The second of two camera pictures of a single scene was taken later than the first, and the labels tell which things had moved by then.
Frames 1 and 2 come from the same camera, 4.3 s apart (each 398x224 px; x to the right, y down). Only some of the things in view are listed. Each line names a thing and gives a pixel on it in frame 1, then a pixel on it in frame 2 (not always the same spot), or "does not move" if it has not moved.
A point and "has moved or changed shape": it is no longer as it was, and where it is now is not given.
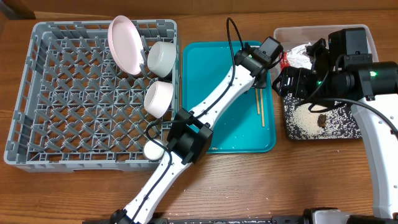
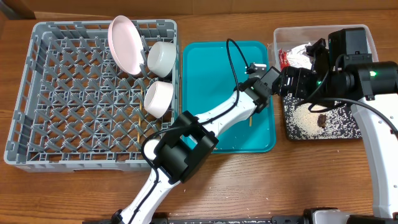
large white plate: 126,43 does not move
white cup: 152,151 does not move
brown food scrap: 321,121 does not move
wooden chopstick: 257,101 has moved or changed shape
